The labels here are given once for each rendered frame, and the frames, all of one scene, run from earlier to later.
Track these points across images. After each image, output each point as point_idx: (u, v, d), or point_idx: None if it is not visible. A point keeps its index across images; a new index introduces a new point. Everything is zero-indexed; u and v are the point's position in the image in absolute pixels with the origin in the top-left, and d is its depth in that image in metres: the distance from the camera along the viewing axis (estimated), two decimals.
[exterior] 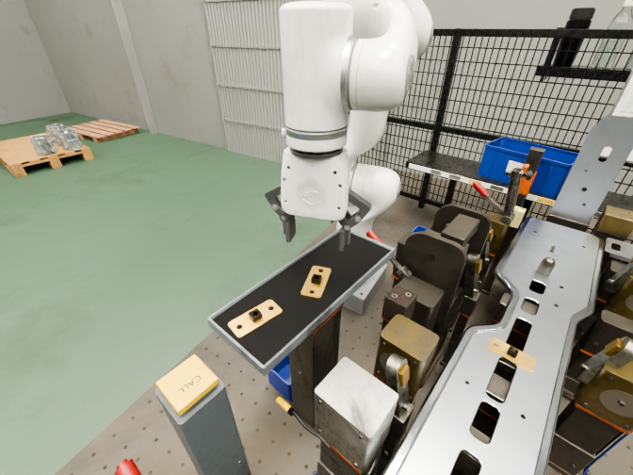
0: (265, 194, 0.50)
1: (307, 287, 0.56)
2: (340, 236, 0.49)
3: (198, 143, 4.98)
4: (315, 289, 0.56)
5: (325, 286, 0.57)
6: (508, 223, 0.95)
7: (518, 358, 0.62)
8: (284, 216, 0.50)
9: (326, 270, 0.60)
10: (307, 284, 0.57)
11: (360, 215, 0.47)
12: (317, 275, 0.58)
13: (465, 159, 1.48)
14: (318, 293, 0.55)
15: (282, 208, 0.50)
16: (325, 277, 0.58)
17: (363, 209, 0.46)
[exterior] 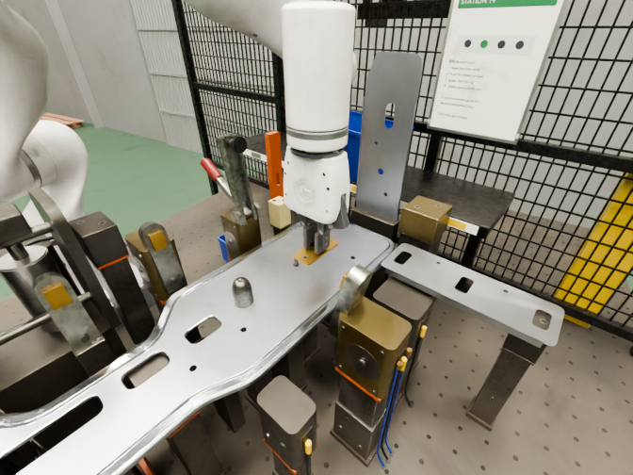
0: None
1: (302, 252, 0.53)
2: (315, 238, 0.50)
3: (140, 138, 4.65)
4: (309, 255, 0.52)
5: (321, 255, 0.52)
6: (238, 221, 0.62)
7: None
8: (301, 221, 0.51)
9: (332, 242, 0.55)
10: (305, 249, 0.53)
11: (334, 224, 0.47)
12: None
13: None
14: (310, 260, 0.51)
15: (303, 214, 0.51)
16: (327, 248, 0.54)
17: (338, 223, 0.46)
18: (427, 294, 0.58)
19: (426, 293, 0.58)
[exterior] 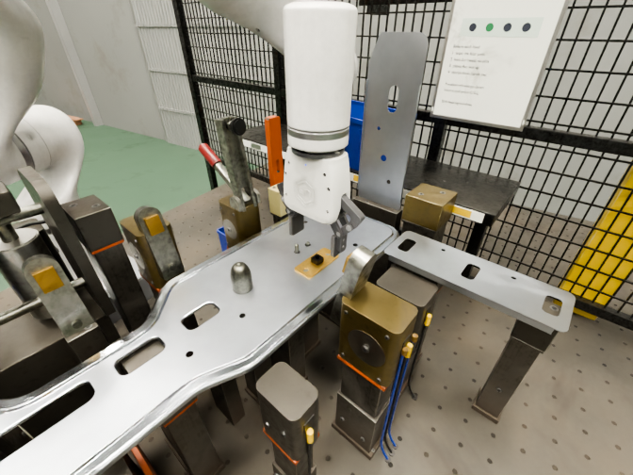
0: (277, 185, 0.52)
1: (303, 265, 0.54)
2: (332, 240, 0.48)
3: (139, 136, 4.63)
4: (310, 269, 0.53)
5: (322, 269, 0.54)
6: (237, 208, 0.60)
7: None
8: (288, 209, 0.52)
9: None
10: (306, 262, 0.55)
11: (351, 224, 0.45)
12: (319, 256, 0.55)
13: None
14: (311, 273, 0.52)
15: None
16: (328, 261, 0.55)
17: (353, 219, 0.44)
18: (431, 282, 0.56)
19: (430, 281, 0.57)
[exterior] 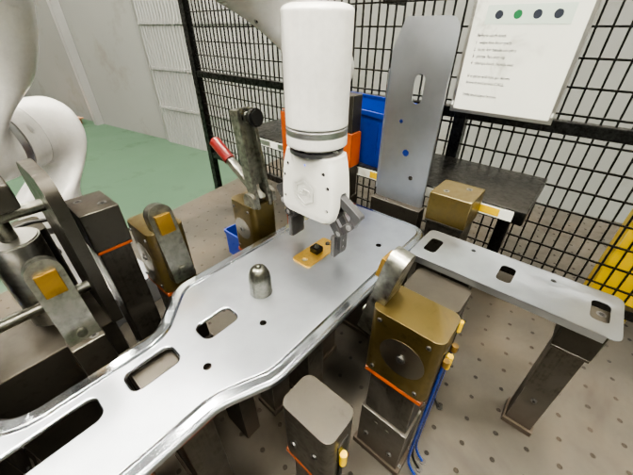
0: (276, 186, 0.52)
1: (302, 254, 0.53)
2: (332, 240, 0.48)
3: (140, 135, 4.59)
4: (309, 258, 0.52)
5: (321, 258, 0.52)
6: (252, 206, 0.56)
7: None
8: (288, 209, 0.52)
9: None
10: (305, 251, 0.54)
11: (351, 224, 0.45)
12: (318, 246, 0.53)
13: None
14: (310, 262, 0.51)
15: None
16: (327, 251, 0.54)
17: (353, 219, 0.44)
18: (462, 285, 0.53)
19: (461, 284, 0.53)
